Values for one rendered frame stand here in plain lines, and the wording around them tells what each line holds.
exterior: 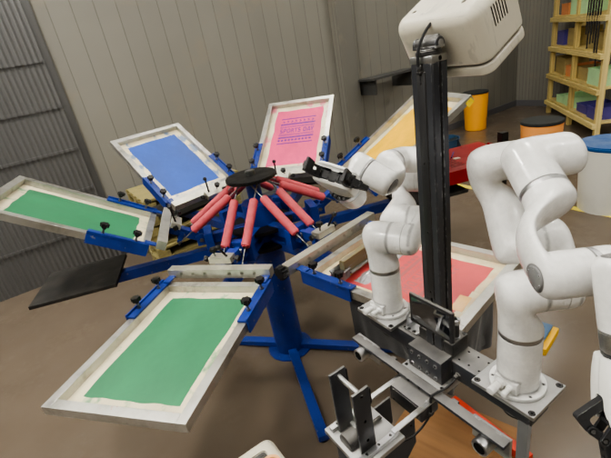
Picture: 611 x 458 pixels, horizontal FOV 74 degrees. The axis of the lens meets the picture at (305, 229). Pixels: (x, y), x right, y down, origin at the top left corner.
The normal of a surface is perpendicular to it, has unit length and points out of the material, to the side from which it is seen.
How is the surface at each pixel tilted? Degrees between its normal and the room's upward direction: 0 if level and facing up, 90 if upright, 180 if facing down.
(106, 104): 90
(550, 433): 0
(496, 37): 90
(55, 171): 90
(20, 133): 90
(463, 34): 116
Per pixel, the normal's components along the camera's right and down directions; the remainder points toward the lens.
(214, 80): 0.56, 0.26
